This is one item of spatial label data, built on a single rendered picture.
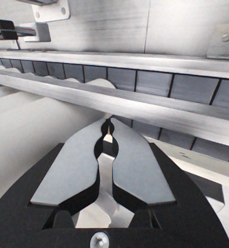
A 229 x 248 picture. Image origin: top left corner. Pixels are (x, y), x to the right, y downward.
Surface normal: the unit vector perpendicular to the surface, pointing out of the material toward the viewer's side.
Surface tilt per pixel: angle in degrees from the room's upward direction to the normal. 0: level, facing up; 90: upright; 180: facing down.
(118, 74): 0
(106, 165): 0
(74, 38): 0
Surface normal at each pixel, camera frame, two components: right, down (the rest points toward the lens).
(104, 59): -0.49, 0.47
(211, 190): 0.00, -0.84
